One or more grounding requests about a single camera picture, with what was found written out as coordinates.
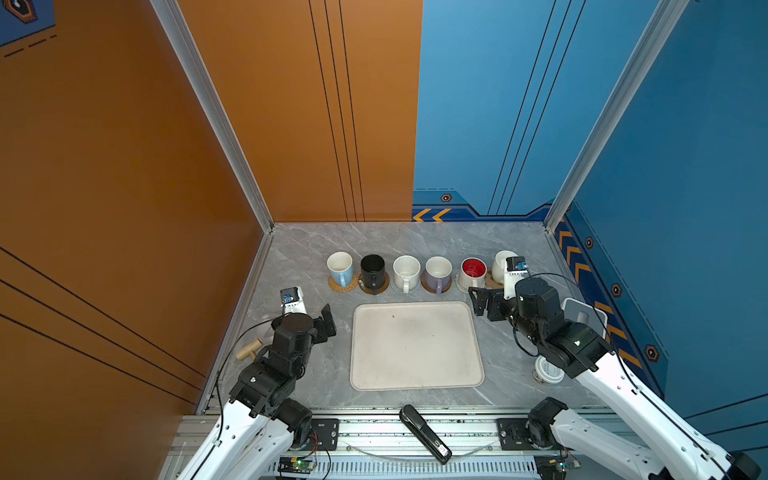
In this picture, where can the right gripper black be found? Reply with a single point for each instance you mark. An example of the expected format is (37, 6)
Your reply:
(495, 297)

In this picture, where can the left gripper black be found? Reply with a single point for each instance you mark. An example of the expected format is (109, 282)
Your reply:
(322, 334)

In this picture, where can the red inside white mug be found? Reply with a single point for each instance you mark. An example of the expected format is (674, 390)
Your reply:
(476, 269)

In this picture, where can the light blue mug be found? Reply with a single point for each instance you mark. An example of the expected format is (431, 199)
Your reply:
(341, 267)

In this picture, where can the black mug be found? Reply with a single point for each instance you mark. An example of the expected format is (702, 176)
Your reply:
(373, 270)

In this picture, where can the white mug purple handle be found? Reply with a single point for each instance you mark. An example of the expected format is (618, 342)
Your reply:
(437, 270)

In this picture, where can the glossy dark brown coaster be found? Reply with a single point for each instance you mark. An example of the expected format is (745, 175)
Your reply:
(378, 291)

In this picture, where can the cork paw print coaster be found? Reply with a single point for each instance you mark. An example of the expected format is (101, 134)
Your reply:
(490, 283)

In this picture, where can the rattan woven coaster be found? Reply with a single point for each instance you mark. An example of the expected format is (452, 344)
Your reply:
(353, 284)

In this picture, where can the white multicolour woven coaster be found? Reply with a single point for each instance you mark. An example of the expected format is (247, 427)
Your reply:
(464, 283)

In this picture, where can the round wooden coaster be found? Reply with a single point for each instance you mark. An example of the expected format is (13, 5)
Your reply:
(445, 288)

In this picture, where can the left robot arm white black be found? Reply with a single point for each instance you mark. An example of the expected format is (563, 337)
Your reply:
(260, 421)

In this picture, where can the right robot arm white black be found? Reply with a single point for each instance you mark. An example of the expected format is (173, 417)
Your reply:
(670, 449)

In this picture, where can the white tissue box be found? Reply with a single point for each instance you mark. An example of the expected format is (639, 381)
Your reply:
(581, 312)

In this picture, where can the wooden mallet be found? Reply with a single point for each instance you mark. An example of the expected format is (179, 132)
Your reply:
(250, 350)

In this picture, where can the beige serving tray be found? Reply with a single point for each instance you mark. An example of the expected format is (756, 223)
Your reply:
(414, 346)

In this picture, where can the left green circuit board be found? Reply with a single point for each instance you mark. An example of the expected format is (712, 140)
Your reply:
(296, 467)

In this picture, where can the black stapler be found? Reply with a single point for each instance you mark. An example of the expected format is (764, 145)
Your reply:
(419, 427)

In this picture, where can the right circuit board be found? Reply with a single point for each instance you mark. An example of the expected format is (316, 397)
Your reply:
(551, 468)

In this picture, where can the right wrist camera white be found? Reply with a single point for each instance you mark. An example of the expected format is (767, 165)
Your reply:
(516, 269)

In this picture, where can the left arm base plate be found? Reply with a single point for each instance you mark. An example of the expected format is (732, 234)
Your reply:
(325, 431)

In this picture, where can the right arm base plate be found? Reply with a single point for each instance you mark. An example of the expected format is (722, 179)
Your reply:
(514, 435)

